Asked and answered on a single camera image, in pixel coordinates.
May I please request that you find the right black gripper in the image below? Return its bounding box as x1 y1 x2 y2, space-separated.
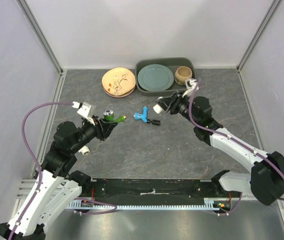
155 90 199 126

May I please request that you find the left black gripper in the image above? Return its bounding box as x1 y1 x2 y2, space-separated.
70 114 118 153

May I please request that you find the green water faucet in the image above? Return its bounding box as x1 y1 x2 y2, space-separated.
103 109 126 123

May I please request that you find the white elbow fitting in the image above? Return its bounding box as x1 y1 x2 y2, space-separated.
153 104 164 115

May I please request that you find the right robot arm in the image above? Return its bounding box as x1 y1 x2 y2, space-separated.
153 93 284 206

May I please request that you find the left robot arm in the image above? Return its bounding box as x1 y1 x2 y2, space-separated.
0 116 117 240

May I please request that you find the white elbow fitting left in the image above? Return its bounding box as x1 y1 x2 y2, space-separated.
78 145 90 156

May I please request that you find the blue water faucet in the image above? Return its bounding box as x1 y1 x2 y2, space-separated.
133 106 161 126

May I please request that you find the teal plate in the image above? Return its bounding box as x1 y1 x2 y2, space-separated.
137 64 174 92

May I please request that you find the beige ceramic mug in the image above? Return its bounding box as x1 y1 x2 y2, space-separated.
174 66 193 86

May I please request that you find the grey-green dish tub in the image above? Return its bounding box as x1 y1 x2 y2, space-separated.
135 57 197 96

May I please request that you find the bird pattern yellow plate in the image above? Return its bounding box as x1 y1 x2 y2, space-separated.
101 67 136 95

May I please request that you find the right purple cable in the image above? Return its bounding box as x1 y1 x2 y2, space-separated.
188 78 284 216

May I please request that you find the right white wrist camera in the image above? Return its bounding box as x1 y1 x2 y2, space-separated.
182 78 199 97

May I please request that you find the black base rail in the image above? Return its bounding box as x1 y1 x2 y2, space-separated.
80 178 239 206

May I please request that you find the slotted cable duct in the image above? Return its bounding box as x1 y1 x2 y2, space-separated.
65 199 231 211

